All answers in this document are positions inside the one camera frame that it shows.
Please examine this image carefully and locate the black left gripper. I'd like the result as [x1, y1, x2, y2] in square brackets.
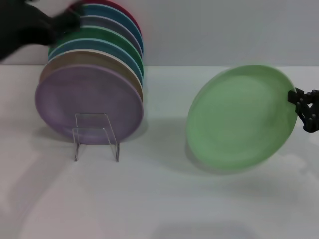
[23, 0, 82, 48]

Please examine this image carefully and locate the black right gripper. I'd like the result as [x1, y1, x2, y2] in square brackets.
[287, 87, 319, 134]

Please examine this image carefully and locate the light green plate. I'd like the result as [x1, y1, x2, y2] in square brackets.
[185, 64, 299, 175]

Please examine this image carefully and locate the light blue plate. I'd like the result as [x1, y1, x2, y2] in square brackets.
[46, 37, 145, 81]

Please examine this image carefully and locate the dark green plate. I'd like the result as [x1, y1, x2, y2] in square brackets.
[47, 25, 145, 73]

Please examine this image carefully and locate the grey plate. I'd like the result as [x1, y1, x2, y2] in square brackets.
[74, 15, 144, 58]

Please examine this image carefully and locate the teal blue plate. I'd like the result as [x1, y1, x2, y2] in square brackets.
[77, 2, 145, 57]

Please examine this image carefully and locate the tan plate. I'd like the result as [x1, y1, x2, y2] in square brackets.
[39, 49, 144, 101]

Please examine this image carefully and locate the red plate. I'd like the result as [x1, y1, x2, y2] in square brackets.
[68, 0, 142, 38]

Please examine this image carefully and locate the lilac plate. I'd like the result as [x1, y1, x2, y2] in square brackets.
[34, 63, 145, 146]

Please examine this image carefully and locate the clear acrylic plate rack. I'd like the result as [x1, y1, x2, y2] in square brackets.
[72, 113, 120, 163]

